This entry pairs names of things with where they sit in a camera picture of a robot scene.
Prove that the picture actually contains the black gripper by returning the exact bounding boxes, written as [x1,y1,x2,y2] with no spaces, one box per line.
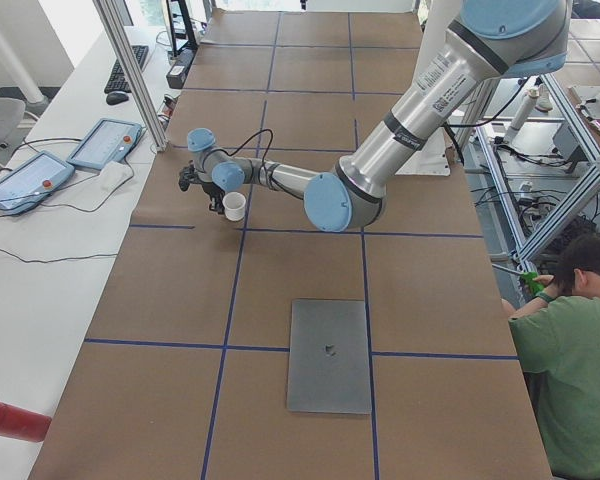
[201,181,225,214]

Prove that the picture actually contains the white plastic cup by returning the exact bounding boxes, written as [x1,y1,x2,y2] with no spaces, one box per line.
[222,191,246,222]

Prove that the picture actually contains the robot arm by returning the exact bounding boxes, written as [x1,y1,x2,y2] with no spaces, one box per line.
[179,0,572,232]

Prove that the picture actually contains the grey closed laptop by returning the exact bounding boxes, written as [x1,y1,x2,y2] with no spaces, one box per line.
[287,299,372,415]

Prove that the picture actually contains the white cloth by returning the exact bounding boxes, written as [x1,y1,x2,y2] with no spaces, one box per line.
[97,162,133,193]

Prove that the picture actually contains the teach pendant far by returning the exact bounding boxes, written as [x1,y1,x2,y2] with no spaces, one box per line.
[67,118,142,170]

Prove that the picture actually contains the teach pendant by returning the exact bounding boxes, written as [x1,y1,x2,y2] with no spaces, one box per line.
[0,151,75,215]
[67,118,142,170]

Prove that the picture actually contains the black computer box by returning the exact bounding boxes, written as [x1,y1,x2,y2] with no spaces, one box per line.
[166,49,197,90]

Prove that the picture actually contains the black computer mouse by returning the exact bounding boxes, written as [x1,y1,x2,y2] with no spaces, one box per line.
[105,91,129,106]

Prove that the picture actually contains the black keyboard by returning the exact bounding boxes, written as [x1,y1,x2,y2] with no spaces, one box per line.
[103,44,150,94]

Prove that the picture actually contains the teach pendant near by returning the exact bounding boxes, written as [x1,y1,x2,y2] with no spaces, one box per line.
[0,151,75,215]

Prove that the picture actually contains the red bottle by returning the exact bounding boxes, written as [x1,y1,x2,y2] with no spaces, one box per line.
[0,401,52,443]

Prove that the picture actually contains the person in green shirt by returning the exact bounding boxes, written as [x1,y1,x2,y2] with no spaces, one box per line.
[504,232,600,479]

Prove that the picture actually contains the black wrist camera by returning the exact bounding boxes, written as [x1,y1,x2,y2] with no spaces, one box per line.
[178,166,201,192]

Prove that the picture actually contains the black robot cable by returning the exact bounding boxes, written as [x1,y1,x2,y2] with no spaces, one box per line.
[227,128,275,164]

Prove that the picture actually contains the white metal base plate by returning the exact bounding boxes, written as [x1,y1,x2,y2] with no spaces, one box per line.
[396,129,450,177]

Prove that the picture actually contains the aluminium frame post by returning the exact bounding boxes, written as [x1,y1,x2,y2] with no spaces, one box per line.
[93,0,168,152]

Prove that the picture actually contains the white camera mast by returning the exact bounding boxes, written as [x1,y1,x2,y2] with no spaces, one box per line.
[420,0,463,58]

